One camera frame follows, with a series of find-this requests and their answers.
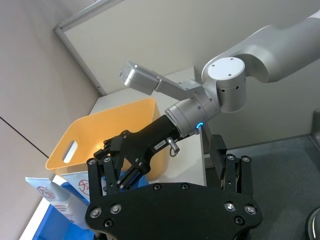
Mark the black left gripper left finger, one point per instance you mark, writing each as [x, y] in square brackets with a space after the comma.
[98, 175]

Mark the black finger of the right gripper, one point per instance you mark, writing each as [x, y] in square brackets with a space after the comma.
[132, 178]
[110, 146]

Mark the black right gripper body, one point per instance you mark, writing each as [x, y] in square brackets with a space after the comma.
[145, 142]

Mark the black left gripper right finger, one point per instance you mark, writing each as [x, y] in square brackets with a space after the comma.
[217, 155]

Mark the white blue printed pouch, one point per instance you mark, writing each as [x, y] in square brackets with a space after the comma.
[80, 185]
[60, 200]

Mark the blue tray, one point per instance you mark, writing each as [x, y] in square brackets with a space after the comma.
[55, 225]

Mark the dark grey box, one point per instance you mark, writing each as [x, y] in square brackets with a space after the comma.
[315, 125]

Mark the round grey metal base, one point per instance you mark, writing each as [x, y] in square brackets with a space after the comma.
[313, 225]

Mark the grey metal partition frame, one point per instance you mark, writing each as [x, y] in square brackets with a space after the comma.
[75, 50]

